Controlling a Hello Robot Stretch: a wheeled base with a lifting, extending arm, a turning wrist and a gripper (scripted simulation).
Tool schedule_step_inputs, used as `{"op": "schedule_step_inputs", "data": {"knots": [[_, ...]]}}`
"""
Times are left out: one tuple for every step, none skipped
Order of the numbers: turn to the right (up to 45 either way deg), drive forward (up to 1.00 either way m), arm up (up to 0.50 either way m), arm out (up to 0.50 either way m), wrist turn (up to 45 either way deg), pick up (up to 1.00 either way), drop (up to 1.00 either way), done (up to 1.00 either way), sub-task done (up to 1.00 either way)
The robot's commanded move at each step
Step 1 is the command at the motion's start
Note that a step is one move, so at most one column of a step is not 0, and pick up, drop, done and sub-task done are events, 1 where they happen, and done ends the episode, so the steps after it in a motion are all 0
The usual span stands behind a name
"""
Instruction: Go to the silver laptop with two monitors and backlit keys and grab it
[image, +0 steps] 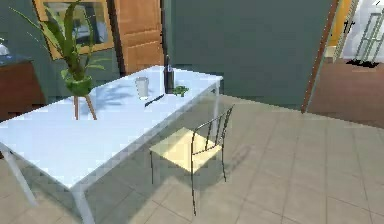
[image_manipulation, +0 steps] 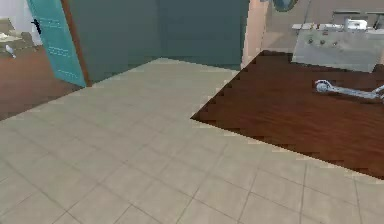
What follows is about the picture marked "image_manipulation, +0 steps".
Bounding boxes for teal room door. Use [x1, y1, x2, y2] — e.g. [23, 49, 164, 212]
[26, 0, 88, 88]

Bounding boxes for grey bathtub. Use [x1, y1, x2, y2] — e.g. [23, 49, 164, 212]
[291, 22, 384, 74]

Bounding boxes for round wall mirror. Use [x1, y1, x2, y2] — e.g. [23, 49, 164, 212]
[272, 0, 300, 13]

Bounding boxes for black door handle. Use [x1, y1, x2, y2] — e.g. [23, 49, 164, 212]
[31, 19, 42, 36]

